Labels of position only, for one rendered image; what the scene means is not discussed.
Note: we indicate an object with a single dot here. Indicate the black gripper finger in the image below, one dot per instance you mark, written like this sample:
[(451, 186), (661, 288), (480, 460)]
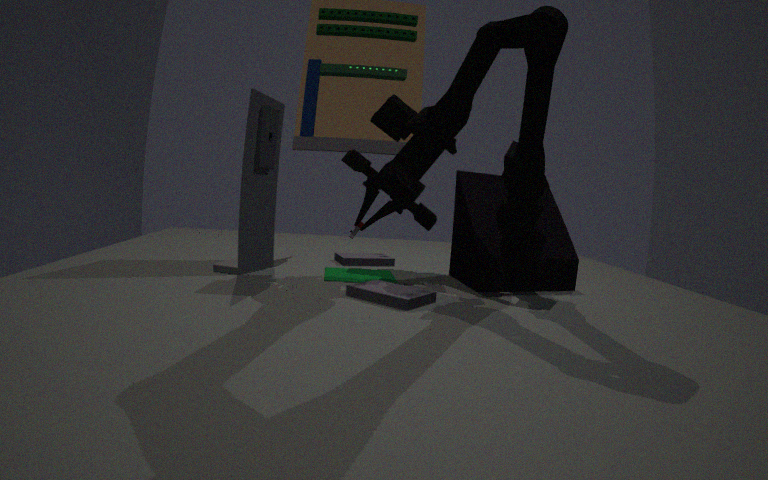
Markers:
[(385, 210), (370, 196)]

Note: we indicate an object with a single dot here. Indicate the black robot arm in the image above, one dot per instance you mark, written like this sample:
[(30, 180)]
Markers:
[(541, 34)]

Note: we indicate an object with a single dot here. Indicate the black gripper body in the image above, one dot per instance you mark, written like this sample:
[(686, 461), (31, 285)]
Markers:
[(422, 214)]

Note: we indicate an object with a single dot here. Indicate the green square zone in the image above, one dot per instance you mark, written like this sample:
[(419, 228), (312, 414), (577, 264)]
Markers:
[(358, 275)]

